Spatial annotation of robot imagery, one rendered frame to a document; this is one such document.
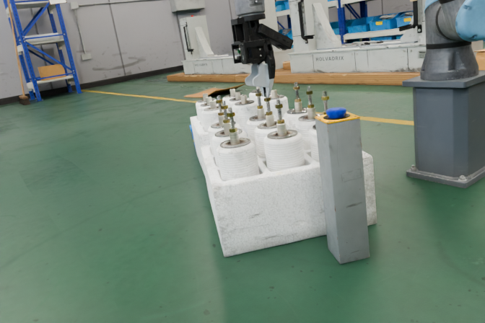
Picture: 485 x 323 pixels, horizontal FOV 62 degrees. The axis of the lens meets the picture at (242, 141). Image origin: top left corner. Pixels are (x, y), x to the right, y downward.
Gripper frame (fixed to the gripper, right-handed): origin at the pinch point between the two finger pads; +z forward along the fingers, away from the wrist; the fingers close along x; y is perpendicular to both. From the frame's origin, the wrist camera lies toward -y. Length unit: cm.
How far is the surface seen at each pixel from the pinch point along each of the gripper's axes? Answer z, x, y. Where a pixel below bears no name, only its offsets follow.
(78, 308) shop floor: 34, 10, 58
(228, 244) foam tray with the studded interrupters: 31.0, 13.3, 23.5
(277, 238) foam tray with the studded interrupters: 32.3, 16.8, 12.2
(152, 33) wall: -40, -642, -147
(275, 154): 12.9, 13.7, 8.1
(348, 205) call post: 21.3, 33.1, 3.5
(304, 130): 11.6, 5.4, -6.4
